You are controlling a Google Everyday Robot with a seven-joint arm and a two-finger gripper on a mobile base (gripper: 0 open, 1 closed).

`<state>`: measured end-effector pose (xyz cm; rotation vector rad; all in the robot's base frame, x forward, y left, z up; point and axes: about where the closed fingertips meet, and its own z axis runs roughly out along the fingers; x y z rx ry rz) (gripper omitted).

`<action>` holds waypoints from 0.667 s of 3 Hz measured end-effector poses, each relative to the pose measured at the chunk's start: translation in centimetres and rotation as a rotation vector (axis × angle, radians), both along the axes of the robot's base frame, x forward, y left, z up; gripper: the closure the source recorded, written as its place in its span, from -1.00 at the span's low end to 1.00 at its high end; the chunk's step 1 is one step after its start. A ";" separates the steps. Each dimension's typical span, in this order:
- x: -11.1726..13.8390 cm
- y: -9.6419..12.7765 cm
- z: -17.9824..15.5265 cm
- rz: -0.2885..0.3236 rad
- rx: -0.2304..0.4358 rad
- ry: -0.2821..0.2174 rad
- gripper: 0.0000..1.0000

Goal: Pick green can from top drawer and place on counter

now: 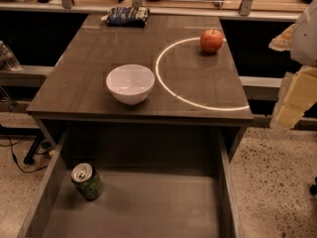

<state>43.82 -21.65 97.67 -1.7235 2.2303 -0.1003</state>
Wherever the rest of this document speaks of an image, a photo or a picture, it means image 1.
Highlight dark wooden counter cabinet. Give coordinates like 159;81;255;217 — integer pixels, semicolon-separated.
28;14;253;154

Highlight open grey top drawer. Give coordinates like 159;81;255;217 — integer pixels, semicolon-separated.
18;126;244;238

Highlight black table leg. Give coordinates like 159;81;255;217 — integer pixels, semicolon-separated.
24;134;44;165

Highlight black floor cable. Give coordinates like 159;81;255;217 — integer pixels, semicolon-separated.
0;132;51;175

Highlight clear plastic water bottle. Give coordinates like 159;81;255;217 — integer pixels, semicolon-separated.
0;41;22;70

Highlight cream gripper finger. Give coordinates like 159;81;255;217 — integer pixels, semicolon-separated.
268;25;294;52
270;65;317;129

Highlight blue chip bag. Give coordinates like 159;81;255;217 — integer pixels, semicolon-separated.
101;7;150;28

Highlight white ceramic bowl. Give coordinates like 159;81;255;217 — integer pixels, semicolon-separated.
105;64;156;105

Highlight red apple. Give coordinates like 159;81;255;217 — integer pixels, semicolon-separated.
200;29;223;54

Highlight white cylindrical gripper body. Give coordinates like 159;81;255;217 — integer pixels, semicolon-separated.
290;0;317;66

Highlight green soda can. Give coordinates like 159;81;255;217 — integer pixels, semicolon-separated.
71;163;102;200

